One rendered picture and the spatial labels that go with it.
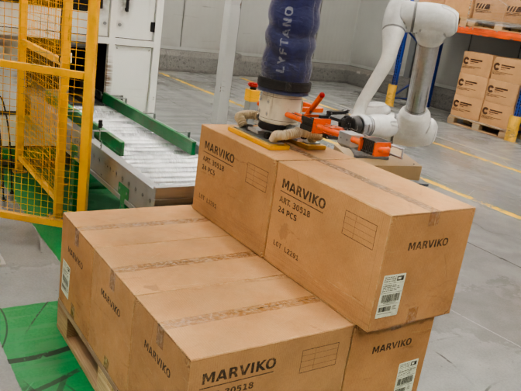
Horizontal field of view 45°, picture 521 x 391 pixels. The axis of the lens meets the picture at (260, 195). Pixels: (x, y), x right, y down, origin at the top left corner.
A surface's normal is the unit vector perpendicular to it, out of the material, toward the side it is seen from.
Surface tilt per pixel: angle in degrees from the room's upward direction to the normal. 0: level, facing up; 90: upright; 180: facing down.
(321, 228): 90
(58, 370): 0
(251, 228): 90
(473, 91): 94
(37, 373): 0
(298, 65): 74
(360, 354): 90
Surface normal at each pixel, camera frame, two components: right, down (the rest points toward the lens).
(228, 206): -0.83, 0.05
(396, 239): 0.55, 0.32
